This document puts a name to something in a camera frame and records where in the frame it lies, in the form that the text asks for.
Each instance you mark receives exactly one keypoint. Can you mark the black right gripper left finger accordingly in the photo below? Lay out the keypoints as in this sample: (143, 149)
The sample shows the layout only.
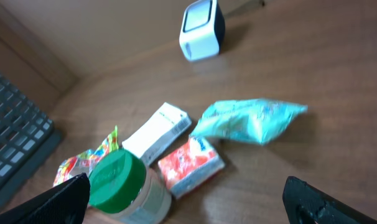
(65, 203)

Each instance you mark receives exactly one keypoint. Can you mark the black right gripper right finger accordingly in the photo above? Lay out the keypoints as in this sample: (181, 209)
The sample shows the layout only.
(304, 204)

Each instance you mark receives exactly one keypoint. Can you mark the Haribo gummy candy bag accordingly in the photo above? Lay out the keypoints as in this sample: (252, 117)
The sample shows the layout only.
(86, 161)

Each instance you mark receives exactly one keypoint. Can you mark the green lid jar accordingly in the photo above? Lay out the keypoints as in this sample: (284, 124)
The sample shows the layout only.
(125, 189)

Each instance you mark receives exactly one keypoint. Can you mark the teal wet wipes pack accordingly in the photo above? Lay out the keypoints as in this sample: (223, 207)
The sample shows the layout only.
(255, 121)

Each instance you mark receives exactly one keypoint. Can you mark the white carton box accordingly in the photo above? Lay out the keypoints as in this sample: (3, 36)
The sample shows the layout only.
(157, 133)

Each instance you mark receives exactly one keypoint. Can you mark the red tissue pack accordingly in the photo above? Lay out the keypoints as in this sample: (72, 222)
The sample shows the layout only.
(189, 166)

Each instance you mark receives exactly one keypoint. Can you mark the white barcode scanner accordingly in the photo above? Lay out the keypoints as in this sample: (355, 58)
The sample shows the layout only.
(203, 30)

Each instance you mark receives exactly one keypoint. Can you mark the grey plastic mesh basket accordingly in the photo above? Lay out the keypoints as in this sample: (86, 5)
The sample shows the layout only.
(27, 138)

